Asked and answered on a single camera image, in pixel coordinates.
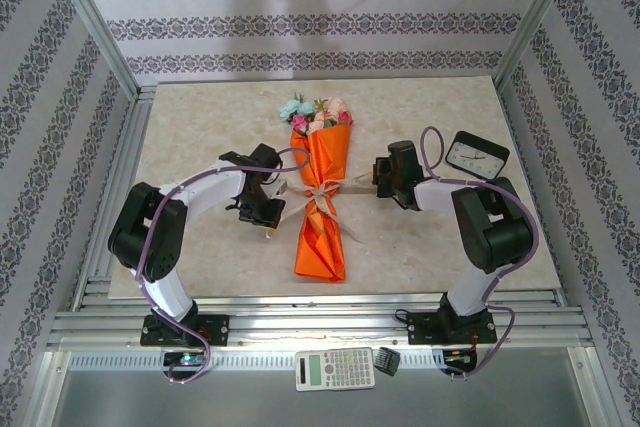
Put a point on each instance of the cream printed ribbon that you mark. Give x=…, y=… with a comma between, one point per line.
x=320, y=193

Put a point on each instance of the orange wrapping paper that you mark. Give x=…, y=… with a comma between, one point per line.
x=320, y=247

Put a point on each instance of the peach fake flower spray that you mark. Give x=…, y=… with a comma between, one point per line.
x=334, y=106

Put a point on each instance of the magenta fake rose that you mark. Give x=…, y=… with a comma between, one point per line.
x=299, y=123

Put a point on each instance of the green leafy fake sprig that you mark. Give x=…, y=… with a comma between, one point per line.
x=320, y=101

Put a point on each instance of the blue fake flower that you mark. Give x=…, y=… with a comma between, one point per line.
x=295, y=108

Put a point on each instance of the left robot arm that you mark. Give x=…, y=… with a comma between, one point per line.
x=210, y=194

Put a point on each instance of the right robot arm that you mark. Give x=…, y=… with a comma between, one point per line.
x=495, y=227

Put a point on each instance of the black alarm clock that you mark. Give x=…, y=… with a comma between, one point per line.
x=475, y=154

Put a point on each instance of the slotted metal strip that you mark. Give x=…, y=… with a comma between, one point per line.
x=250, y=361

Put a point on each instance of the small black box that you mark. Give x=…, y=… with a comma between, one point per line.
x=387, y=359

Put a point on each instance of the small green-lit circuit board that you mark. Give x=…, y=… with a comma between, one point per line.
x=185, y=359
x=457, y=357

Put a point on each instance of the white scientific calculator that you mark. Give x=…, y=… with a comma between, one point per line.
x=335, y=369

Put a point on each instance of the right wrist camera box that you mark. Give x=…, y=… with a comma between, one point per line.
x=405, y=159

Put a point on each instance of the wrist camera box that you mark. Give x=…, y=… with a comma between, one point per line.
x=405, y=159
x=265, y=157

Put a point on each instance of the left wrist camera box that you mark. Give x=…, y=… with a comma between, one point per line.
x=265, y=157

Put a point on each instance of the aluminium frame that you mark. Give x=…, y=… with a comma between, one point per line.
x=320, y=321

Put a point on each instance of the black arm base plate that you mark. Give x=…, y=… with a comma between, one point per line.
x=215, y=329
x=425, y=329

